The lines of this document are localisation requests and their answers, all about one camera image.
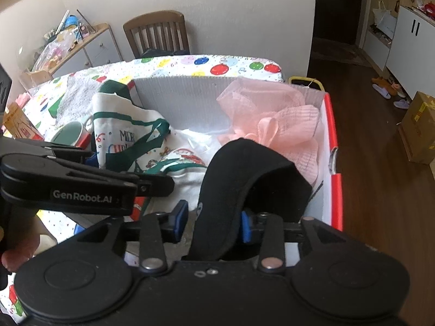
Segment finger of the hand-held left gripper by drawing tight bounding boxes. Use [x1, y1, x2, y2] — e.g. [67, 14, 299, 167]
[135, 173, 176, 198]
[0, 137, 101, 170]

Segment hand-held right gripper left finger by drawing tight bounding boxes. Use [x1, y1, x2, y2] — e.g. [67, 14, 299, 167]
[73, 200, 189, 274]

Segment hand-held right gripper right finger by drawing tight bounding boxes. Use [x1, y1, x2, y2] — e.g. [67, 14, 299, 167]
[240, 211, 380, 274]

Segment grey white towel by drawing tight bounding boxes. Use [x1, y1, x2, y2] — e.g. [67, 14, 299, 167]
[54, 75, 106, 126]

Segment black soft cap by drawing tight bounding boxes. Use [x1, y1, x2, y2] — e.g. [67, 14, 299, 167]
[188, 138, 313, 262]

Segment red shoe box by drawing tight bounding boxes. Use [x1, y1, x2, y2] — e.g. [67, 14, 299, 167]
[129, 76, 345, 262]

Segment pink bath pouf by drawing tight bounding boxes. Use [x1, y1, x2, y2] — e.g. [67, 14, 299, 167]
[216, 77, 322, 186]

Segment person's left hand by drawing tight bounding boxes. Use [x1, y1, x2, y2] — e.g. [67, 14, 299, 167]
[1, 236, 39, 273]

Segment pale green cup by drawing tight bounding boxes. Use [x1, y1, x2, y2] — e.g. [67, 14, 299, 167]
[50, 114, 94, 148]

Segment tea bottle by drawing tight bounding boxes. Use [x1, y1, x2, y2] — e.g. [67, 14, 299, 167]
[2, 101, 45, 142]

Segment pink cloth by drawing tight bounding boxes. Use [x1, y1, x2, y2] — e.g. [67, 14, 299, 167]
[14, 90, 35, 107]

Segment plastic bag of items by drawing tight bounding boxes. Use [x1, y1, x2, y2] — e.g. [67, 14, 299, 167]
[32, 30, 85, 72]

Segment white wood-topped side cabinet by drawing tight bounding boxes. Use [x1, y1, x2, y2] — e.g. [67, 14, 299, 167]
[34, 23, 123, 75]

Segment wooden chair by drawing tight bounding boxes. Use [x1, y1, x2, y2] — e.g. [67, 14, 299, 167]
[123, 10, 191, 59]

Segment yellow rimmed bin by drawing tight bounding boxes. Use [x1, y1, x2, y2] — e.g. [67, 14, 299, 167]
[289, 76, 323, 91]

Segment doormat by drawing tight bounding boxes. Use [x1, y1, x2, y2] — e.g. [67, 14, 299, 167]
[311, 44, 372, 68]

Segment orange slipper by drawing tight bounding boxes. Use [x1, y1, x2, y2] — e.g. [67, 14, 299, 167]
[371, 76, 397, 96]

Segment cardboard box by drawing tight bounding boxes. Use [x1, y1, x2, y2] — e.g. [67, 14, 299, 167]
[398, 91, 435, 164]

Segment dark door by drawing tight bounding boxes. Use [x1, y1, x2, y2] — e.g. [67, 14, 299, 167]
[314, 0, 369, 46]

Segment white shopping bag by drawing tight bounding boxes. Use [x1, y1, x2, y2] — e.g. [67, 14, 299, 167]
[372, 0, 398, 35]

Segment white and wood wall cabinet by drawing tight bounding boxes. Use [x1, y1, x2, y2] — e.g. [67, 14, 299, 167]
[362, 0, 435, 90]

